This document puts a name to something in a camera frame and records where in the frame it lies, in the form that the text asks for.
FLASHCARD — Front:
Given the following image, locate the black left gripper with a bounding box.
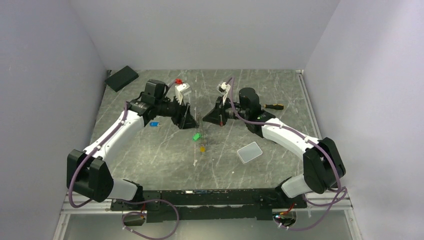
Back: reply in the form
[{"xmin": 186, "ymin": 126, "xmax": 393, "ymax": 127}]
[{"xmin": 155, "ymin": 93, "xmax": 199, "ymax": 130}]

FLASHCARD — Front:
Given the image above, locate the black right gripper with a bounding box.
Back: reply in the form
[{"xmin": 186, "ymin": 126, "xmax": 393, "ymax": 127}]
[{"xmin": 202, "ymin": 95, "xmax": 249, "ymax": 127}]

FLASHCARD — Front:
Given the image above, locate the green key tag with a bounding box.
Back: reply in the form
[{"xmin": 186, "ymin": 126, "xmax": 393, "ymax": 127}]
[{"xmin": 192, "ymin": 132, "xmax": 202, "ymax": 142}]

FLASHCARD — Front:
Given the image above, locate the blue key tag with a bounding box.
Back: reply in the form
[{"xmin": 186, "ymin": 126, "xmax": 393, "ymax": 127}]
[{"xmin": 149, "ymin": 121, "xmax": 161, "ymax": 127}]

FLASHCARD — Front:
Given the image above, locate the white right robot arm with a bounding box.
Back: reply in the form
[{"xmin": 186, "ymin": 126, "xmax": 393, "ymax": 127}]
[{"xmin": 202, "ymin": 83, "xmax": 346, "ymax": 208}]

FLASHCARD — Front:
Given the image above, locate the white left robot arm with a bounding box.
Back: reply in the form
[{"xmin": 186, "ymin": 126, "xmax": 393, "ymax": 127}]
[{"xmin": 66, "ymin": 79, "xmax": 199, "ymax": 210}]

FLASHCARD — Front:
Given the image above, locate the black box at rear left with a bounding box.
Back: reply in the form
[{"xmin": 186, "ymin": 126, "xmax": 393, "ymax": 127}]
[{"xmin": 104, "ymin": 65, "xmax": 139, "ymax": 92}]

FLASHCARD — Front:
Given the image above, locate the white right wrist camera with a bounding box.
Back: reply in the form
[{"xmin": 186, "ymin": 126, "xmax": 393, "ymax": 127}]
[{"xmin": 217, "ymin": 81, "xmax": 231, "ymax": 105}]

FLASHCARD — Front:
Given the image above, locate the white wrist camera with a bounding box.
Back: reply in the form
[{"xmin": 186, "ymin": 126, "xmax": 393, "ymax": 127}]
[
  {"xmin": 174, "ymin": 83, "xmax": 192, "ymax": 105},
  {"xmin": 217, "ymin": 81, "xmax": 231, "ymax": 105}
]

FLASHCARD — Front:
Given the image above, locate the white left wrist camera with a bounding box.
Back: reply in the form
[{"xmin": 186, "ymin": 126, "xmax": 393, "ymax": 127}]
[{"xmin": 174, "ymin": 83, "xmax": 192, "ymax": 105}]

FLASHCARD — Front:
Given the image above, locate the black yellow handled screwdriver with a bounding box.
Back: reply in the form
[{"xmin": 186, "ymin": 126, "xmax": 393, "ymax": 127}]
[{"xmin": 264, "ymin": 104, "xmax": 285, "ymax": 111}]

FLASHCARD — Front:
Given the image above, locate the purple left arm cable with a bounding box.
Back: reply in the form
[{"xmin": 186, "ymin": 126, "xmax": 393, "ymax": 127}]
[{"xmin": 67, "ymin": 79, "xmax": 183, "ymax": 240}]

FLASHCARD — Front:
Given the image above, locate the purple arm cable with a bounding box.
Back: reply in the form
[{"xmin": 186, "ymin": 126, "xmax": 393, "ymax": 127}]
[
  {"xmin": 225, "ymin": 76, "xmax": 349, "ymax": 232},
  {"xmin": 67, "ymin": 79, "xmax": 183, "ymax": 240}
]

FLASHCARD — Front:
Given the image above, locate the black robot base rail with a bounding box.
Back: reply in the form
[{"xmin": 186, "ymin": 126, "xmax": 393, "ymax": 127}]
[{"xmin": 110, "ymin": 188, "xmax": 307, "ymax": 223}]

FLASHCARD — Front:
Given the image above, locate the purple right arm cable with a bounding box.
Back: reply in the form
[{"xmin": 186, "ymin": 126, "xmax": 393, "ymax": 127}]
[{"xmin": 225, "ymin": 76, "xmax": 349, "ymax": 232}]

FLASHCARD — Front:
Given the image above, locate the aluminium frame rail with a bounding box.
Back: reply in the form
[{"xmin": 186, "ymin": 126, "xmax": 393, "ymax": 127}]
[{"xmin": 53, "ymin": 188, "xmax": 363, "ymax": 240}]

